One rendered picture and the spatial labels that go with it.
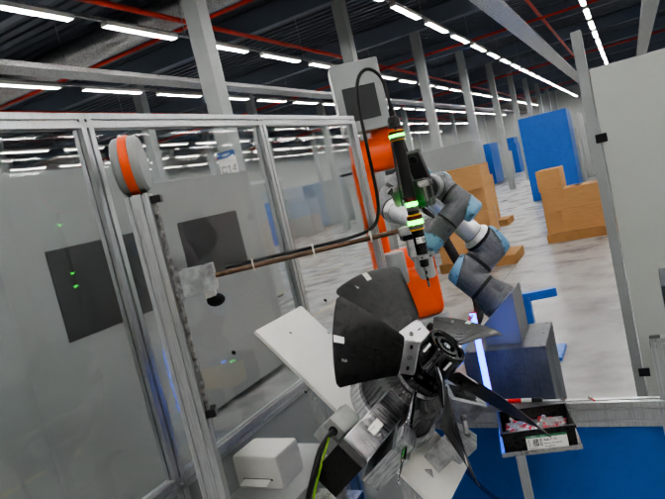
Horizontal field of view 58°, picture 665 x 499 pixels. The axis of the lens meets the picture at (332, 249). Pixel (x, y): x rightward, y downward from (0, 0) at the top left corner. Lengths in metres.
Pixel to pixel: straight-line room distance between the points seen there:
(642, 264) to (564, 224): 7.43
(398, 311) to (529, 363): 0.70
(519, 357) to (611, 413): 0.36
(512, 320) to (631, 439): 0.54
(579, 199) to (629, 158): 7.43
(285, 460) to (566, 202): 9.29
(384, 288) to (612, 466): 0.95
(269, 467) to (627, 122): 2.41
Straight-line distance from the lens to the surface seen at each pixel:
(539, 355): 2.28
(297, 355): 1.74
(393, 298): 1.78
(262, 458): 1.92
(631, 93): 3.39
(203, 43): 8.64
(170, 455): 1.85
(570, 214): 10.83
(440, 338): 1.68
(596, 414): 2.14
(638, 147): 3.39
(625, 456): 2.22
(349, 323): 1.50
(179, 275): 1.64
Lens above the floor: 1.70
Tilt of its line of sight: 5 degrees down
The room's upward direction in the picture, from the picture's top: 13 degrees counter-clockwise
